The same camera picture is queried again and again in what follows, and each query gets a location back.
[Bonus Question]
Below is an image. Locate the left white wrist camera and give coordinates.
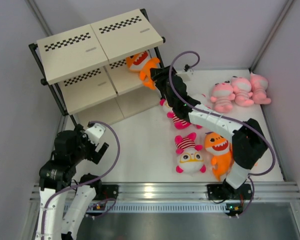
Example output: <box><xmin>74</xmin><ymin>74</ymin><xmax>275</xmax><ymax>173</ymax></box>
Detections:
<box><xmin>84</xmin><ymin>123</ymin><xmax>106</xmax><ymax>146</ymax></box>

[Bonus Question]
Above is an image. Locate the orange shark plush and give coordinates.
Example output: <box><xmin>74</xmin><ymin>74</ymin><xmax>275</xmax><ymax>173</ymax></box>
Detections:
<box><xmin>204</xmin><ymin>132</ymin><xmax>234</xmax><ymax>181</ymax></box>
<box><xmin>125</xmin><ymin>50</ymin><xmax>161</xmax><ymax>90</ymax></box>

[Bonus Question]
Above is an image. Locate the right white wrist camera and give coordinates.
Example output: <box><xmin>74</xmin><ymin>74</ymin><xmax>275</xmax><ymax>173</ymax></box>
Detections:
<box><xmin>176</xmin><ymin>68</ymin><xmax>194</xmax><ymax>82</ymax></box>

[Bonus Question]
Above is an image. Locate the purple cable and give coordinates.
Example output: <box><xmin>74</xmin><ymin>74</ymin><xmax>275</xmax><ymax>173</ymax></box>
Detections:
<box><xmin>168</xmin><ymin>50</ymin><xmax>276</xmax><ymax>221</ymax></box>
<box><xmin>38</xmin><ymin>120</ymin><xmax>121</xmax><ymax>240</ymax></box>

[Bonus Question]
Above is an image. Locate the white slotted cable duct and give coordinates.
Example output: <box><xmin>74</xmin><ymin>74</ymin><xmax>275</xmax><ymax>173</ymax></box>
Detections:
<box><xmin>64</xmin><ymin>201</ymin><xmax>243</xmax><ymax>214</ymax></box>

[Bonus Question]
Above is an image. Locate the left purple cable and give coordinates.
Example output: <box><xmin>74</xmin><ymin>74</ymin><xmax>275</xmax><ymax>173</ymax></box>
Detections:
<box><xmin>38</xmin><ymin>120</ymin><xmax>121</xmax><ymax>240</ymax></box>

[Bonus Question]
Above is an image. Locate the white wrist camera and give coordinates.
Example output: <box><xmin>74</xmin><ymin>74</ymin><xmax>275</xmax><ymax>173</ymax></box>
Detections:
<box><xmin>176</xmin><ymin>68</ymin><xmax>194</xmax><ymax>82</ymax></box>
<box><xmin>84</xmin><ymin>123</ymin><xmax>106</xmax><ymax>146</ymax></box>

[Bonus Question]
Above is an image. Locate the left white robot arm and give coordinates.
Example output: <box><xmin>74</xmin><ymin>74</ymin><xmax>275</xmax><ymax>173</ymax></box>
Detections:
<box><xmin>35</xmin><ymin>123</ymin><xmax>109</xmax><ymax>240</ymax></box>

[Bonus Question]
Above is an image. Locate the white panda plush front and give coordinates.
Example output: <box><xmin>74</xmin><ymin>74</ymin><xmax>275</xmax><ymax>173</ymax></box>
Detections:
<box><xmin>174</xmin><ymin>132</ymin><xmax>207</xmax><ymax>174</ymax></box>

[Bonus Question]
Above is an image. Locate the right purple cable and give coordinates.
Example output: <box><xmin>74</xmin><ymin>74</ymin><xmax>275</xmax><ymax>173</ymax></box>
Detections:
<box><xmin>168</xmin><ymin>50</ymin><xmax>276</xmax><ymax>221</ymax></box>

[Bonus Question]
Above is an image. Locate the beige three-tier shelf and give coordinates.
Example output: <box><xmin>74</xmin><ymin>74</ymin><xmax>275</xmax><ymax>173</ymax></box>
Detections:
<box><xmin>29</xmin><ymin>9</ymin><xmax>165</xmax><ymax>125</ymax></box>

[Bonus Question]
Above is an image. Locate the white panda plush with glasses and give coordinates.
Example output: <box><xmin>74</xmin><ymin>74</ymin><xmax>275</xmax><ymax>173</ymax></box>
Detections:
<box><xmin>159</xmin><ymin>98</ymin><xmax>191</xmax><ymax>130</ymax></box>

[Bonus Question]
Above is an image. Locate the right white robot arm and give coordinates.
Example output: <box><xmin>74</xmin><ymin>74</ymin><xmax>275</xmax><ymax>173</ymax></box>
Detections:
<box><xmin>150</xmin><ymin>66</ymin><xmax>270</xmax><ymax>199</ymax></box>

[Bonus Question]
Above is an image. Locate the white panda plush face down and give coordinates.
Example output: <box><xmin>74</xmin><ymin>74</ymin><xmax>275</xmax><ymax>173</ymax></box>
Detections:
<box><xmin>190</xmin><ymin>93</ymin><xmax>212</xmax><ymax>110</ymax></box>

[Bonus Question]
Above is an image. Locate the aluminium mounting rail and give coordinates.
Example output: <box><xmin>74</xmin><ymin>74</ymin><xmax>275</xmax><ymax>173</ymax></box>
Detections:
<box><xmin>29</xmin><ymin>181</ymin><xmax>300</xmax><ymax>201</ymax></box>

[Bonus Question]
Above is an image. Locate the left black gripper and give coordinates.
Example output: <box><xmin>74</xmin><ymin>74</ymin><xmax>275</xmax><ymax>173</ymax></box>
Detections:
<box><xmin>70</xmin><ymin>124</ymin><xmax>108</xmax><ymax>165</ymax></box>

